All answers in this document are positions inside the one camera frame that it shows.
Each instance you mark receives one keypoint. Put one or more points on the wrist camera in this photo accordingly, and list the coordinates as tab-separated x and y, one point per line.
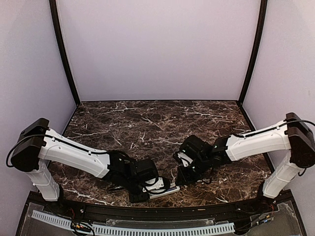
155	184
182	159

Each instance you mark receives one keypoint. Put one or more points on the black corner post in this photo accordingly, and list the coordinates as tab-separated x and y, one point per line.
254	53
62	51

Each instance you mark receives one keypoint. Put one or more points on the black right corner post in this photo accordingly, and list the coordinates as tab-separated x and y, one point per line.
254	53

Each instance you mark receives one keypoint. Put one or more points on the white slotted cable duct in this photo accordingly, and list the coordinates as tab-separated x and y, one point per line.
103	230

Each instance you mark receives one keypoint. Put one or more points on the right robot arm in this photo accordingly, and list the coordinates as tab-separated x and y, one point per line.
196	156

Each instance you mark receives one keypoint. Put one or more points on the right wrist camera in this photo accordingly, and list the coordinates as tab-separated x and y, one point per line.
182	159

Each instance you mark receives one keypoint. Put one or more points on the white remote control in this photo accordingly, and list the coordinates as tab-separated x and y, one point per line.
163	192

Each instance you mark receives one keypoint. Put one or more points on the black front rail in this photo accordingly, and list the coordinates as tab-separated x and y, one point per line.
241	212

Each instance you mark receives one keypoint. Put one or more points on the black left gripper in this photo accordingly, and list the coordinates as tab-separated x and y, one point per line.
134	199

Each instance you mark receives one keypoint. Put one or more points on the black left corner post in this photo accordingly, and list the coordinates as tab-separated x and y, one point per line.
62	51

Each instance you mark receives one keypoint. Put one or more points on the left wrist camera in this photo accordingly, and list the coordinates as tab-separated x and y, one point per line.
155	184

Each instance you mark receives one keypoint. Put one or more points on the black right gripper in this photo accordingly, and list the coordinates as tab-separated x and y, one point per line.
182	176

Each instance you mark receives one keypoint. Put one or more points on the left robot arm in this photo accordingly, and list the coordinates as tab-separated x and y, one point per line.
38	143

